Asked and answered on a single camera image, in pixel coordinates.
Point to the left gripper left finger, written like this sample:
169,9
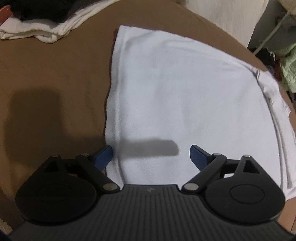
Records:
91,167

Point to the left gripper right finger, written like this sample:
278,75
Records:
209,165

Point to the black folded garment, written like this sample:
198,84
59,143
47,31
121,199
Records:
57,11

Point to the cream folded garment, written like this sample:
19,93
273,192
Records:
48,31

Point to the white t-shirt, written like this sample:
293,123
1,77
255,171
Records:
170,92

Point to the light green quilted blanket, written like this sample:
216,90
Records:
287,66

